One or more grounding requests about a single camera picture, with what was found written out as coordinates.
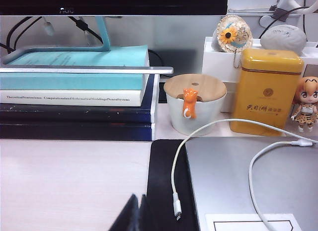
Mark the white curved desk device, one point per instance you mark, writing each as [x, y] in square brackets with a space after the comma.
[288, 2]

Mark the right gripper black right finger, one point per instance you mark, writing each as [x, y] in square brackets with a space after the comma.
[144, 216]

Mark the thick teal book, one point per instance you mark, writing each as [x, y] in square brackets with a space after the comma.
[74, 82]

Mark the large black computer monitor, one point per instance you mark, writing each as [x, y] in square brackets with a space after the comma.
[111, 2]

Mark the silver laptop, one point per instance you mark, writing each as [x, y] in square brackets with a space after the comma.
[223, 178]

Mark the white ceramic cup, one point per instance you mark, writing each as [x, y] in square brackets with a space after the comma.
[211, 116]

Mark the orange cat figurine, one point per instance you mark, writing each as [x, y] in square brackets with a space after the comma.
[188, 104]

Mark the yellow tea tin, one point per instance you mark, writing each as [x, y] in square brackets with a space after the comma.
[263, 92]

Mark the round wooden cup lid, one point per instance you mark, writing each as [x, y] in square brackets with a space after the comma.
[183, 83]

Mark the white desk organizer box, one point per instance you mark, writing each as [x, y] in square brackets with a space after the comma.
[218, 64]

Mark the black mouse pad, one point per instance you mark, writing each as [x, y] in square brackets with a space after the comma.
[161, 178]

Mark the white neuroscience textbook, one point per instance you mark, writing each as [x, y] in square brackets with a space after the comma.
[74, 103]

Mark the anime girl figurine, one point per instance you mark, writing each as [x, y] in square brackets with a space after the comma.
[306, 97]

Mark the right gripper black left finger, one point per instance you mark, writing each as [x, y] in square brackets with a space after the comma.
[129, 216]

